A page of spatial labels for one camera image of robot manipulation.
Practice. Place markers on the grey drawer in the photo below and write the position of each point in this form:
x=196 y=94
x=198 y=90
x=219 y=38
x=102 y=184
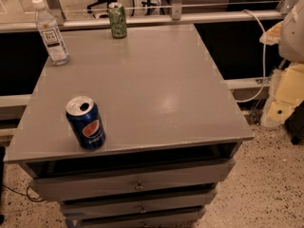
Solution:
x=139 y=205
x=148 y=220
x=132 y=181

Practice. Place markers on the bottom grey drawer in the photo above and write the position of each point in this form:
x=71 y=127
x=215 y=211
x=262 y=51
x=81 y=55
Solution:
x=148 y=220

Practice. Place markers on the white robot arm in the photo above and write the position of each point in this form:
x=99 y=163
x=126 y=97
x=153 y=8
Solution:
x=291 y=42

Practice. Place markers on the grey drawer cabinet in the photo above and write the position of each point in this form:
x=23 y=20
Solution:
x=160 y=96

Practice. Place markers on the blue pepsi can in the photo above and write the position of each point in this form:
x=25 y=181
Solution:
x=83 y=116

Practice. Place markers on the metal railing frame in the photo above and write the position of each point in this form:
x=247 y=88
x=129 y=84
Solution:
x=18 y=15

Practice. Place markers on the clear plastic water bottle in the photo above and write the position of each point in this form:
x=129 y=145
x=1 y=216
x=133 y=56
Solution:
x=50 y=33

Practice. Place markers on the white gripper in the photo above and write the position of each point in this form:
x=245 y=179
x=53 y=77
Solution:
x=294 y=37

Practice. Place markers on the green soda can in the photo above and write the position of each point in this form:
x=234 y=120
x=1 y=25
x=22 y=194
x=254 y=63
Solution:
x=117 y=20

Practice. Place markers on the top grey drawer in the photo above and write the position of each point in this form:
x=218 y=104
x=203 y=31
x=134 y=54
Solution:
x=132 y=181

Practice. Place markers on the middle grey drawer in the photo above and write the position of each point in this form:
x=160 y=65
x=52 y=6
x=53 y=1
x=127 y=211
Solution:
x=139 y=205

